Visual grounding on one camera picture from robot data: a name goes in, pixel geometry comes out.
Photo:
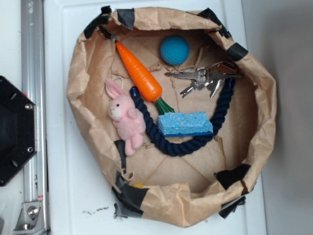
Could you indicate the pink plush bunny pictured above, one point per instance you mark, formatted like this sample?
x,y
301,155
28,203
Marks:
x,y
126,118

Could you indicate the blue sponge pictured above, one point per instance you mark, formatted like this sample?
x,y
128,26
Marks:
x,y
184,124

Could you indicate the metal corner bracket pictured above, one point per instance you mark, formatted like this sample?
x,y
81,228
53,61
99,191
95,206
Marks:
x,y
31,219

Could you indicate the orange plastic carrot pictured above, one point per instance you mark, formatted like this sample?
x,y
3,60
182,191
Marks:
x,y
148,86

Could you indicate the silver key bunch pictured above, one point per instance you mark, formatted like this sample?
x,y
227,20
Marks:
x,y
211,77

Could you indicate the small yellow object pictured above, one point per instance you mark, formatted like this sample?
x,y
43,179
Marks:
x,y
138,185

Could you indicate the blue ball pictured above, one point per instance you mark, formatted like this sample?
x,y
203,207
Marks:
x,y
174,50

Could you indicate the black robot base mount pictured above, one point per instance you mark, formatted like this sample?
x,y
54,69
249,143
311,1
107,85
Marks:
x,y
17,130

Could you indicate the aluminium extrusion rail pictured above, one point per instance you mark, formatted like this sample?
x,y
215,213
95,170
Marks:
x,y
35,173

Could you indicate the brown paper bag basket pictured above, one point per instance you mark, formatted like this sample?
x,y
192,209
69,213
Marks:
x,y
186,179

